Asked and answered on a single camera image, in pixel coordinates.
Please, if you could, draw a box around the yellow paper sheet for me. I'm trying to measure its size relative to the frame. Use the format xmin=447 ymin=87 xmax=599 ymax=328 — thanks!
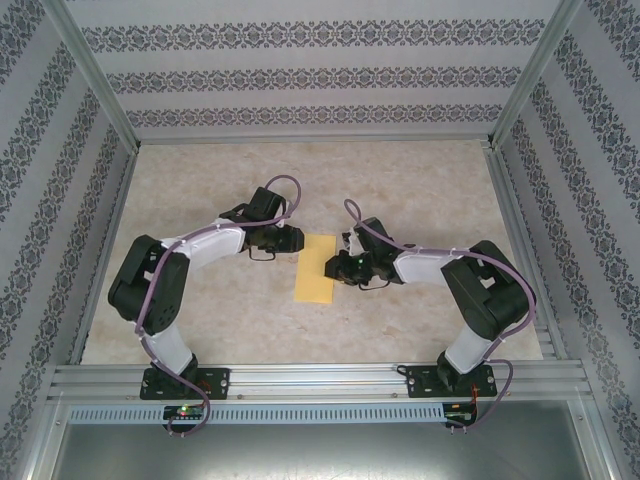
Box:
xmin=293 ymin=233 xmax=337 ymax=305

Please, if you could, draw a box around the grey metal sheet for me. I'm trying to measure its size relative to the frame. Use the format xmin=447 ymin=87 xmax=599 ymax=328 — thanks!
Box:
xmin=49 ymin=422 xmax=616 ymax=480

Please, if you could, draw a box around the aluminium frame cross beam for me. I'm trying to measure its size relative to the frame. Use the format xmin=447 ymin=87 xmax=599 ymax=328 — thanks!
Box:
xmin=134 ymin=132 xmax=496 ymax=147

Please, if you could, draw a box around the aluminium mounting rail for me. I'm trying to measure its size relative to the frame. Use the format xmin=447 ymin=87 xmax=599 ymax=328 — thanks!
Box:
xmin=47 ymin=363 xmax=594 ymax=402

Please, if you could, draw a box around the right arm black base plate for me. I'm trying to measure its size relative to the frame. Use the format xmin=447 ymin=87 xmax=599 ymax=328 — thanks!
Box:
xmin=407 ymin=364 xmax=496 ymax=400

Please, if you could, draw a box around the slotted grey cable duct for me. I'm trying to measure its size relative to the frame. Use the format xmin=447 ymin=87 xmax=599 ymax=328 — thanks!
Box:
xmin=67 ymin=403 xmax=446 ymax=424

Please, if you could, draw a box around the aluminium side rail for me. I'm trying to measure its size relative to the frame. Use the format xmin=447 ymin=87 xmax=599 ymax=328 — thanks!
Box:
xmin=67 ymin=147 xmax=141 ymax=366
xmin=480 ymin=144 xmax=574 ymax=361

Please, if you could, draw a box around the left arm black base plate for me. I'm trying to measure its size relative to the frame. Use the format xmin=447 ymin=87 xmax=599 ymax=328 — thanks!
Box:
xmin=141 ymin=367 xmax=231 ymax=401

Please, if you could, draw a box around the aluminium frame post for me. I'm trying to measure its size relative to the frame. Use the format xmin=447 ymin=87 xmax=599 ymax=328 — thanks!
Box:
xmin=487 ymin=0 xmax=586 ymax=149
xmin=44 ymin=0 xmax=141 ymax=154

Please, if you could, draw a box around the aluminium frame leg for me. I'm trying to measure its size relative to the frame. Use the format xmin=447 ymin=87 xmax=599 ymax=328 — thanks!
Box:
xmin=567 ymin=397 xmax=630 ymax=480
xmin=14 ymin=394 xmax=69 ymax=480

